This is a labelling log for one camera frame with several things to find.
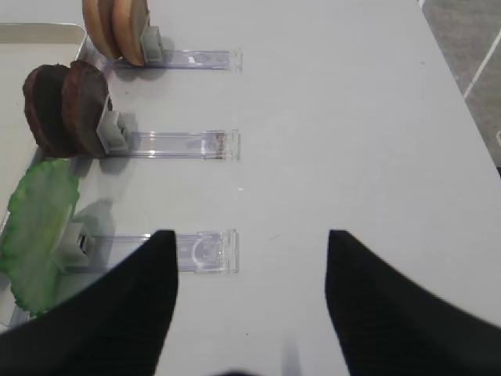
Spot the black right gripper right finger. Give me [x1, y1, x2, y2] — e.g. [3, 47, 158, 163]
[325, 230, 500, 375]

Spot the green lettuce leaf in holder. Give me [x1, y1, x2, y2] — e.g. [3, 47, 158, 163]
[1, 159, 80, 316]

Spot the clear holder rail for bread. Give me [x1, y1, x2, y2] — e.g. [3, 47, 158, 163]
[77, 25, 243, 73]

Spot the brown meat patty back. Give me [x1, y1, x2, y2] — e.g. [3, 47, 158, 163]
[22, 64, 77, 158]

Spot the bread slice back in holder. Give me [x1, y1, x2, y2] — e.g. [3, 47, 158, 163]
[82, 0, 121, 60]

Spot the white rectangular tray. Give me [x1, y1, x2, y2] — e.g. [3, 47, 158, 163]
[1, 23, 87, 226]

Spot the clear holder rail for patties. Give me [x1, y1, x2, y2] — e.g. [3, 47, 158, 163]
[38, 110, 240, 162]

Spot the clear holder rail for lettuce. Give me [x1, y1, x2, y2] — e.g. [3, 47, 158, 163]
[0, 221, 240, 326]

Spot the brown meat patty front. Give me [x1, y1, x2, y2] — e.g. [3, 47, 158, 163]
[61, 60, 113, 158]

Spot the bread slice in holder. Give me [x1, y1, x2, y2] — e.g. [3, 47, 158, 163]
[82, 0, 121, 60]
[112, 0, 150, 66]

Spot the bread slice front in holder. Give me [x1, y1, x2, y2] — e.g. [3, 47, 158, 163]
[112, 0, 150, 66]

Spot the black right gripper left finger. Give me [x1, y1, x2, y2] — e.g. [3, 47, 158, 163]
[1, 230, 178, 375]

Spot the brown meat patty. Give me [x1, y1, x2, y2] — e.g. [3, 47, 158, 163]
[61, 60, 113, 158]
[22, 64, 77, 158]

